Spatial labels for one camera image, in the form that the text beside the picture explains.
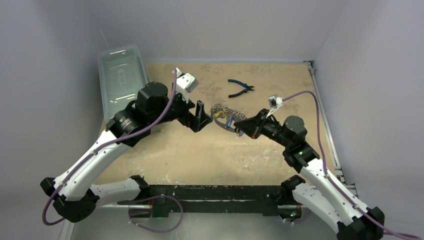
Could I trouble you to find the blue handled pliers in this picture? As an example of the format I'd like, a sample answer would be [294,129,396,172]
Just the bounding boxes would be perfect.
[227,78,256,99]

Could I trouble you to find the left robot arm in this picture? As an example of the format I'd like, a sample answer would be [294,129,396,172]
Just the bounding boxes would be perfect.
[40,82,212,223]

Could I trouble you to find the metal keyring plate with keys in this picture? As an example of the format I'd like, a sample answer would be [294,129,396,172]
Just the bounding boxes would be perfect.
[210,103,247,137]

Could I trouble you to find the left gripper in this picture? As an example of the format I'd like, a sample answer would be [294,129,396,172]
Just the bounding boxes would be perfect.
[149,87,213,132]

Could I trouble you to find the right side aluminium rail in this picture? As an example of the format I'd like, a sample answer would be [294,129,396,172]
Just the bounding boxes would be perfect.
[303,60,344,177]

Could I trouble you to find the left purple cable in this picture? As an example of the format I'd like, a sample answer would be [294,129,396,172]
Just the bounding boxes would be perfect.
[41,67,184,233]

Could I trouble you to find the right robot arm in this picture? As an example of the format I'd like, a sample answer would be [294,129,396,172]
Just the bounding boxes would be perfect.
[234,109,385,240]

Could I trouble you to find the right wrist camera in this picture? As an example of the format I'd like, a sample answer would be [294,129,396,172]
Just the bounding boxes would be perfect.
[266,94,283,118]

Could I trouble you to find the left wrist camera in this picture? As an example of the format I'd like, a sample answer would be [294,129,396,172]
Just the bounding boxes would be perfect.
[173,67,199,103]

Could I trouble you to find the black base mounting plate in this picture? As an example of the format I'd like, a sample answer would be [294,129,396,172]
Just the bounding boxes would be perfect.
[118,184,297,217]

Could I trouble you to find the translucent plastic storage box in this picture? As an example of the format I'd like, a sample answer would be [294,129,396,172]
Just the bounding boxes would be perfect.
[97,44,151,122]

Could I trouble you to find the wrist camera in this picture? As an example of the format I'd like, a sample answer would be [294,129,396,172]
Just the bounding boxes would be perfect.
[266,94,283,118]
[173,67,199,103]

